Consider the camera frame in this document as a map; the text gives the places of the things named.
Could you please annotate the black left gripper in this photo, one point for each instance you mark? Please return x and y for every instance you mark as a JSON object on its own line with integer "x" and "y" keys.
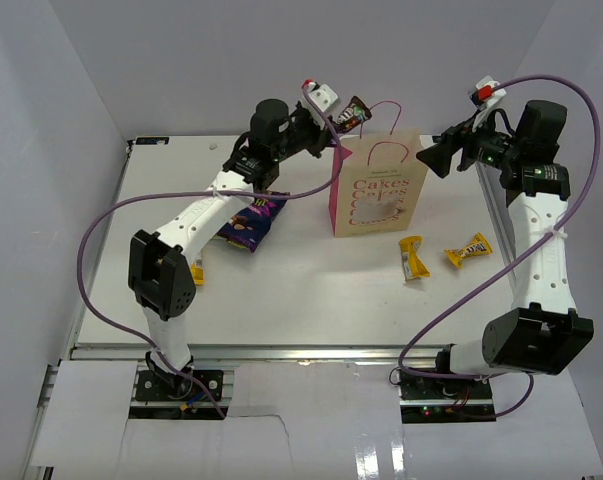
{"x": 321, "y": 137}

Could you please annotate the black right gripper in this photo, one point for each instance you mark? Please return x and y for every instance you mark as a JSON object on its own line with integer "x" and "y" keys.
{"x": 439, "y": 157}

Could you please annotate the small brown candy packet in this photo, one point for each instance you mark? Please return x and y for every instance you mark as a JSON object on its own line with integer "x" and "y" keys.
{"x": 353, "y": 115}

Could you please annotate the yellow snack packet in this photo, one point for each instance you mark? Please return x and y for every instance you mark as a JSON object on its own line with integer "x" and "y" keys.
{"x": 412, "y": 266}

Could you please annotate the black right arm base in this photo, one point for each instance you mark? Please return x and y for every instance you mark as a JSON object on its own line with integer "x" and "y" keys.
{"x": 435, "y": 401}

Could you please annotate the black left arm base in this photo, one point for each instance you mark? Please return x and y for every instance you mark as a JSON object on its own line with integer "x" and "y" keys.
{"x": 151, "y": 391}

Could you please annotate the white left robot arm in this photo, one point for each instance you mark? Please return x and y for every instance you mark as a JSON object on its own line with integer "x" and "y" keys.
{"x": 159, "y": 262}

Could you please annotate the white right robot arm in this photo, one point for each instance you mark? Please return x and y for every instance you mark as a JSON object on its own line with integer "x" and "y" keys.
{"x": 543, "y": 332}

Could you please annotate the purple snack bag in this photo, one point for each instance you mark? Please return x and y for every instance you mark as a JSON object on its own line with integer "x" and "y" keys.
{"x": 250, "y": 226}

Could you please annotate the yellow M&M packet right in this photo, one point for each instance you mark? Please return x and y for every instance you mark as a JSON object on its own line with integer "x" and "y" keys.
{"x": 477, "y": 247}

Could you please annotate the yellow m&m packet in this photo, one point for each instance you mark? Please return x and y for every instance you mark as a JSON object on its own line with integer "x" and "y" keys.
{"x": 477, "y": 247}
{"x": 197, "y": 271}

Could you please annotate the blue label left corner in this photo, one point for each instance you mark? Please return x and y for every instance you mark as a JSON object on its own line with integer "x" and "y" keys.
{"x": 162, "y": 140}

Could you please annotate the yellow M&M packet left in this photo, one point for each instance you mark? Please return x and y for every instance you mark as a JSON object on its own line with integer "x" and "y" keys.
{"x": 197, "y": 271}

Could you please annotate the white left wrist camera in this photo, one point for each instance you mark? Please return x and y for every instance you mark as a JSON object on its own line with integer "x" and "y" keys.
{"x": 322, "y": 97}

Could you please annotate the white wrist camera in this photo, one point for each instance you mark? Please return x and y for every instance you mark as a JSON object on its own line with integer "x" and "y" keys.
{"x": 322, "y": 97}
{"x": 487, "y": 96}

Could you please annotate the paper bag with pink handles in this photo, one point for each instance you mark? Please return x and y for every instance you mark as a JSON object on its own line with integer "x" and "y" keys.
{"x": 379, "y": 182}

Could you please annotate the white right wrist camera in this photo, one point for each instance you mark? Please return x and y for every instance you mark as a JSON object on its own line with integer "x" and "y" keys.
{"x": 487, "y": 96}

